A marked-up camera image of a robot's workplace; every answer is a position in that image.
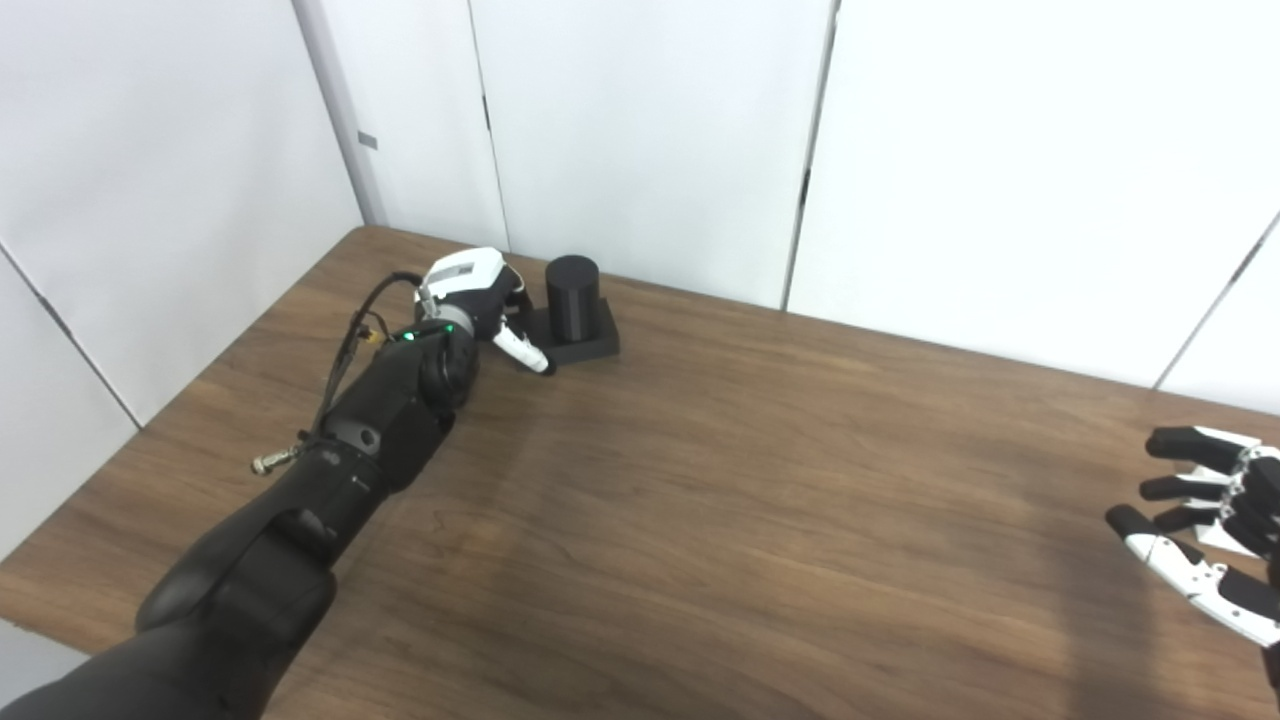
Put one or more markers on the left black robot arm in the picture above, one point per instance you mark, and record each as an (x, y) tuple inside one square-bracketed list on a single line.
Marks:
[(340, 480)]

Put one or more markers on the black peg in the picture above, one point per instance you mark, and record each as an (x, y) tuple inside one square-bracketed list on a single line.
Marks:
[(572, 300)]

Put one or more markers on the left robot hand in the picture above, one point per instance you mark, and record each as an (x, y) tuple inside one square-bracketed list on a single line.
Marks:
[(465, 275)]

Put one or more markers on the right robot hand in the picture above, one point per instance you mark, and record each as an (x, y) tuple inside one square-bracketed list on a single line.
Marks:
[(1245, 590)]

